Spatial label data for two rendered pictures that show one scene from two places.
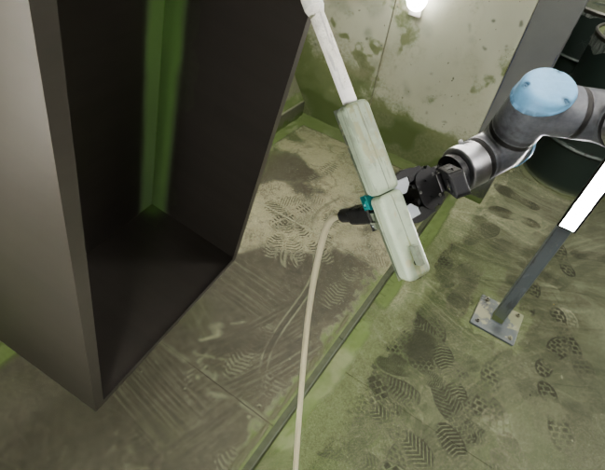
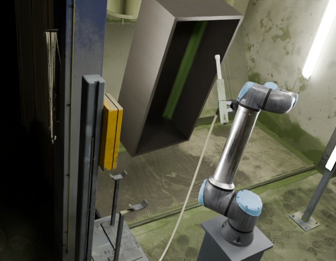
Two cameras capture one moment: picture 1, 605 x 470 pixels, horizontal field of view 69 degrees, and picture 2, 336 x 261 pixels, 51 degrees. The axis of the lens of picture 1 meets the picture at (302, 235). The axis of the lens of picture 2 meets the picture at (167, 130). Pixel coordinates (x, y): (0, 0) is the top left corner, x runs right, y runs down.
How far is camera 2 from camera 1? 1.77 m
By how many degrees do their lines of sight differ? 24
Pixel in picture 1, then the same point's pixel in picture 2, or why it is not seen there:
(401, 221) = (223, 107)
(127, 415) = (132, 184)
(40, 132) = (158, 65)
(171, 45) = (189, 63)
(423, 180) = (235, 103)
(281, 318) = (201, 180)
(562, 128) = not seen: hidden behind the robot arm
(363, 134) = (219, 86)
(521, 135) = not seen: hidden behind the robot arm
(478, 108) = (331, 126)
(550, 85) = (269, 85)
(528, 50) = not seen: outside the picture
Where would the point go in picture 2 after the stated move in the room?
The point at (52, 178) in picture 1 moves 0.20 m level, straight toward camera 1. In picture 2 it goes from (156, 73) to (159, 86)
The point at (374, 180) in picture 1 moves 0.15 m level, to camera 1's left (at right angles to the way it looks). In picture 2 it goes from (219, 96) to (200, 88)
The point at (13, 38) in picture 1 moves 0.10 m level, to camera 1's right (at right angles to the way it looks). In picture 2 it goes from (161, 51) to (175, 56)
